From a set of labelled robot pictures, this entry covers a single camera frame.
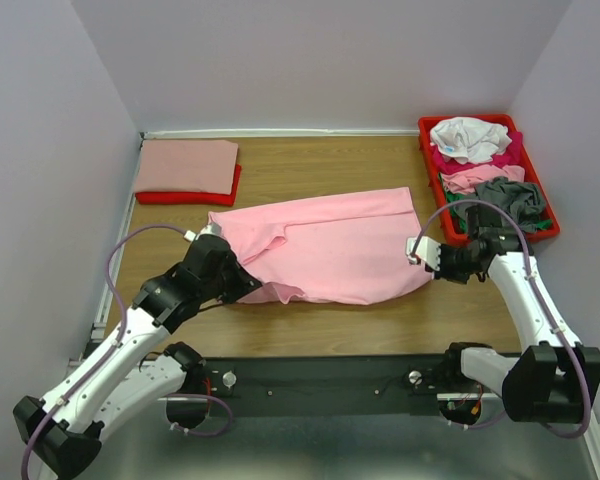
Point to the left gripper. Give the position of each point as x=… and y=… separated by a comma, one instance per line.
x=244, y=284

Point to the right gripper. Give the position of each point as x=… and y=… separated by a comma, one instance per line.
x=442, y=273

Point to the light pink t-shirt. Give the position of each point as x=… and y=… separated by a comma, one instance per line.
x=347, y=248

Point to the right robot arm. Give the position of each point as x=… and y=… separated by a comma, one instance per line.
x=555, y=379

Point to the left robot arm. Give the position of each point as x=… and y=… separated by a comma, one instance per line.
x=68, y=425

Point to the red plastic bin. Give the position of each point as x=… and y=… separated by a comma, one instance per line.
x=449, y=222

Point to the green garment in bin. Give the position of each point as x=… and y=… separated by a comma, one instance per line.
x=526, y=207

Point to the salmon pink garment in bin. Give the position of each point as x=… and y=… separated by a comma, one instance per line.
x=464, y=182

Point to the grey garment in bin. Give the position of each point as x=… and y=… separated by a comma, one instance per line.
x=503, y=185

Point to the folded red t-shirt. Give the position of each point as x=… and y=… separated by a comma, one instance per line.
x=192, y=198

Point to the magenta garment in bin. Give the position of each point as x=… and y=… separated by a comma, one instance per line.
x=511, y=156

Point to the folded pink t-shirt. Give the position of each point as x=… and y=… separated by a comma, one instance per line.
x=186, y=165

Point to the white t-shirt in bin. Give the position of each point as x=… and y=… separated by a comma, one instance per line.
x=469, y=141

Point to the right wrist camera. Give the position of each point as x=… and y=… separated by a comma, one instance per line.
x=424, y=251

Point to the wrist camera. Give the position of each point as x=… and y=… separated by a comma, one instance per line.
x=424, y=251
x=210, y=229

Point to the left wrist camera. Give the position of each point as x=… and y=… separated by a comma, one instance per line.
x=210, y=229

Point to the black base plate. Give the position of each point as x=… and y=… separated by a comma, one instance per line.
x=331, y=386

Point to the aluminium frame rail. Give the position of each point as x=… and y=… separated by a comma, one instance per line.
x=354, y=249

